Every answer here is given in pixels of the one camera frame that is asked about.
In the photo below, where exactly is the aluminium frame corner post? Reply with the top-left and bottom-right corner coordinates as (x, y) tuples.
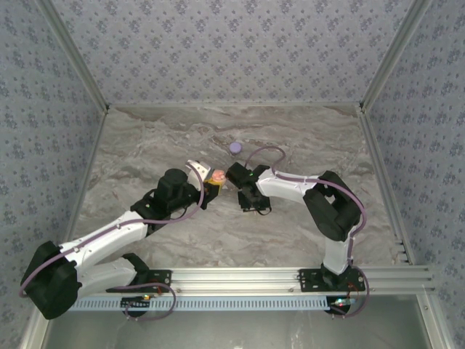
(359, 0), (434, 110)
(36, 0), (111, 112)

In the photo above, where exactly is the thin black right gripper cable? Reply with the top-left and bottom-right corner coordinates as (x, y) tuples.
(240, 198), (272, 216)

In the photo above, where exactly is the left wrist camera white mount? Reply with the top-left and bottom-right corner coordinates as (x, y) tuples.
(186, 159), (212, 182)

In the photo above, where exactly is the grey metal panel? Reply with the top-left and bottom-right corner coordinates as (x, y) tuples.
(21, 292), (455, 349)

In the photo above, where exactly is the light blue slotted cable duct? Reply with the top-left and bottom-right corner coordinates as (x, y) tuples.
(70, 296), (337, 313)

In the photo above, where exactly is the aluminium table end rail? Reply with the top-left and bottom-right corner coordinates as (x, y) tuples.
(108, 101), (361, 108)

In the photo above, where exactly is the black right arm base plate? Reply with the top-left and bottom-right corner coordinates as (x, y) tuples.
(298, 268), (366, 293)

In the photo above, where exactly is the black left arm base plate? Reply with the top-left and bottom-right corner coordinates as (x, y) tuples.
(105, 269), (172, 294)

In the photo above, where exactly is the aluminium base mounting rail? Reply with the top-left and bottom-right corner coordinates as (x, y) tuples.
(39, 264), (436, 294)

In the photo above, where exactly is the aluminium table side rail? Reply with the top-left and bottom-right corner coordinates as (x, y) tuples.
(67, 105), (110, 233)
(357, 105), (417, 265)

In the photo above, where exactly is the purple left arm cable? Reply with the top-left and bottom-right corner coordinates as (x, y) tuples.
(18, 165), (206, 321)

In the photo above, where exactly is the small black controller board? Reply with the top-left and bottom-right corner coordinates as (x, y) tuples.
(325, 295), (354, 318)
(121, 294), (152, 316)

